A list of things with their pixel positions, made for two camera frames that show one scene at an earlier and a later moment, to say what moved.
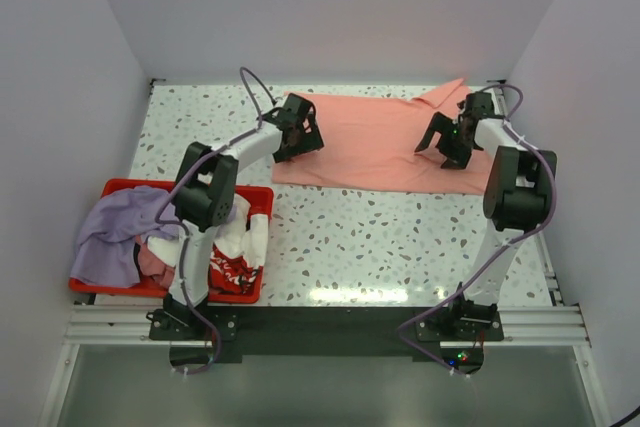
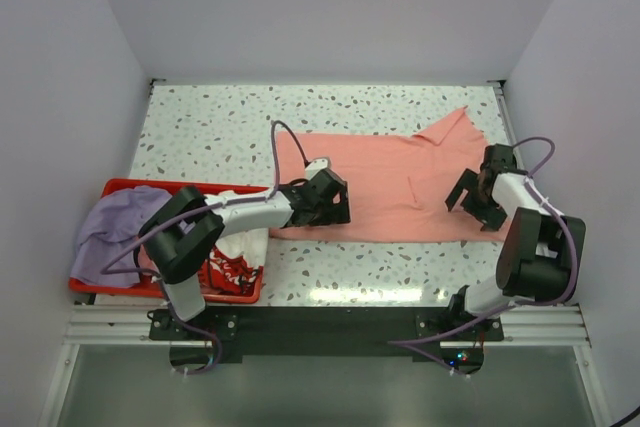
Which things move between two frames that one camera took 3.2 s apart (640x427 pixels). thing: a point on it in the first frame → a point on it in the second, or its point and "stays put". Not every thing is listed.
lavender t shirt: (112, 226) stays put
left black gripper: (310, 142) → (336, 212)
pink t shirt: (370, 140) → (398, 186)
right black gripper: (439, 123) → (468, 181)
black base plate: (328, 335) stays put
